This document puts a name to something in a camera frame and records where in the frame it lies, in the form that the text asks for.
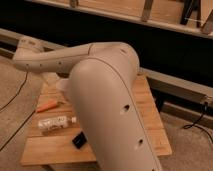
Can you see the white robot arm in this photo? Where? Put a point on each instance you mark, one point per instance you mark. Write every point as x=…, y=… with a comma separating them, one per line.
x=101, y=77

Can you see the white ceramic cup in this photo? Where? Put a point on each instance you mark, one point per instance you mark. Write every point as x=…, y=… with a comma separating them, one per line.
x=62, y=86

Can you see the orange carrot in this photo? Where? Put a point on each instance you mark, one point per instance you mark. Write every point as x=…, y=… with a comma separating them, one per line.
x=47, y=106

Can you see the clear plastic bottle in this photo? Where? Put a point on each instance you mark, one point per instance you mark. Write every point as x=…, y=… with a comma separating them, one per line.
x=55, y=123

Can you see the black rectangular box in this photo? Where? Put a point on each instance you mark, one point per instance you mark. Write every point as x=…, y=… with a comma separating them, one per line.
x=79, y=140

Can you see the wooden table board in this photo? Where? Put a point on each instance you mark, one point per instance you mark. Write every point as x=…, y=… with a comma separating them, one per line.
x=56, y=147

